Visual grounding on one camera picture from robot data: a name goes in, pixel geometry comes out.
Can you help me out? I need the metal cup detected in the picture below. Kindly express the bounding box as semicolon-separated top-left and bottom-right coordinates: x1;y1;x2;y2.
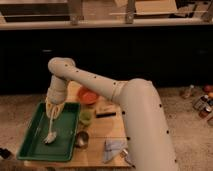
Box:
75;131;89;148

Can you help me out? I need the metal clip tool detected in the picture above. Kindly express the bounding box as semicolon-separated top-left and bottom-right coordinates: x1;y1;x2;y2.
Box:
120;149;134;167

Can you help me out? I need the black object at left edge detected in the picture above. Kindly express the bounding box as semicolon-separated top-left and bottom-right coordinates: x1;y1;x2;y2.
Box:
0;148;12;159

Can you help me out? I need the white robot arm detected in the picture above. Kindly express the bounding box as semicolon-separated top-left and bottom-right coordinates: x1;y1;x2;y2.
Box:
46;57;180;171

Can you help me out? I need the dark red jar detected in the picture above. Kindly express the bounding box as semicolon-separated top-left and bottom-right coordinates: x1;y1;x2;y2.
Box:
199;106;212;118

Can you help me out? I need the wooden board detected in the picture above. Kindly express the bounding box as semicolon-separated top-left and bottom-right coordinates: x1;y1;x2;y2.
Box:
23;80;133;169

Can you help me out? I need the clear bottle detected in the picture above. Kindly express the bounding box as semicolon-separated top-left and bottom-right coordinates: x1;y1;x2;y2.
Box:
181;85;194;99

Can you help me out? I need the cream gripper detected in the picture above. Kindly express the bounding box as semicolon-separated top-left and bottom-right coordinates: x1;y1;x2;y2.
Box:
45;88;67;118

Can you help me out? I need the red round object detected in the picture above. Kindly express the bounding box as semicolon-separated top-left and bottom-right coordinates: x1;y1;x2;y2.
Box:
203;85;213;93

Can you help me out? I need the orange bowl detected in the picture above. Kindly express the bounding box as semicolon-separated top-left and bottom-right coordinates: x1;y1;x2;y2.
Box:
77;87;99;105

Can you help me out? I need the wooden counter rail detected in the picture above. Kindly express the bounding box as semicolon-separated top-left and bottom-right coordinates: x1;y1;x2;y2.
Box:
0;18;213;30

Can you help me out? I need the green plastic tray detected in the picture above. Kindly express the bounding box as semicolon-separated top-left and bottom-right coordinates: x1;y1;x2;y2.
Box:
17;102;80;162

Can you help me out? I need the blue grey cloth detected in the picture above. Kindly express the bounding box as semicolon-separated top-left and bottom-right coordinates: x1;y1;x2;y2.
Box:
102;139;127;163

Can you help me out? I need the green cup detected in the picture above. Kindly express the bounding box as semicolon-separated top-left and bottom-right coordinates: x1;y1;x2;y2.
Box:
79;109;94;126

